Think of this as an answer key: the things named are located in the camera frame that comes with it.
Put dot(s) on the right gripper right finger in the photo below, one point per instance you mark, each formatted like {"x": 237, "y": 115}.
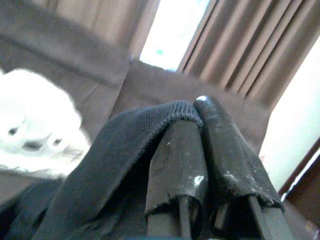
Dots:
{"x": 230, "y": 162}

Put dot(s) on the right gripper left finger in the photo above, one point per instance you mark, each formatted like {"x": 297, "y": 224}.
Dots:
{"x": 175, "y": 162}

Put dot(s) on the brown pleated curtain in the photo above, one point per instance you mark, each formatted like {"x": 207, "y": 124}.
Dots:
{"x": 237, "y": 50}

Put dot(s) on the black garment with green print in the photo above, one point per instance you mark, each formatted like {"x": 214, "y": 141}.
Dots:
{"x": 100, "y": 175}

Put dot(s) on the dark grey fabric sofa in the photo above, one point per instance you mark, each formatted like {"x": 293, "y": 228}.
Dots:
{"x": 162, "y": 82}

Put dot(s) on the grey totoro plush, open eyes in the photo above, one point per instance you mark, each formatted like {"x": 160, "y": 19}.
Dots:
{"x": 37, "y": 112}

